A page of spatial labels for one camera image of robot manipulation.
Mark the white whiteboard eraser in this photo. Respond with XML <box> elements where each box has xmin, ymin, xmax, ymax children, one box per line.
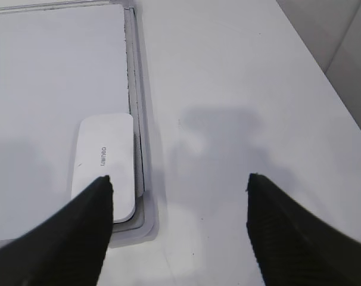
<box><xmin>71</xmin><ymin>113</ymin><xmax>135</xmax><ymax>223</ymax></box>

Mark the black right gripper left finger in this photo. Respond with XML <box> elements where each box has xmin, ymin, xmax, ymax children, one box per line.
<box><xmin>0</xmin><ymin>176</ymin><xmax>113</xmax><ymax>285</ymax></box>

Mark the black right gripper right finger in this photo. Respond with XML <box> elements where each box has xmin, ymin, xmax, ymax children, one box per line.
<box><xmin>247</xmin><ymin>173</ymin><xmax>361</xmax><ymax>285</ymax></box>

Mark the whiteboard with grey frame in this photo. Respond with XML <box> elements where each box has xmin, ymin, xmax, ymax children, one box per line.
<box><xmin>0</xmin><ymin>1</ymin><xmax>155</xmax><ymax>248</ymax></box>

